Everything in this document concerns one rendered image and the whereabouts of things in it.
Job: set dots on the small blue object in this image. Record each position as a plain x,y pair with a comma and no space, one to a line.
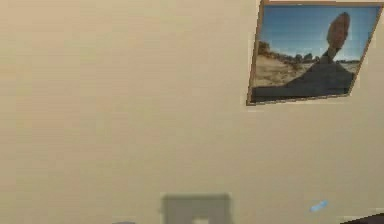
318,206

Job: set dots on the framed desert rock picture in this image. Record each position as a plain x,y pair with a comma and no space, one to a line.
310,50

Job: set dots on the dark brown furniture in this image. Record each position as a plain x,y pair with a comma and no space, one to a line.
366,220

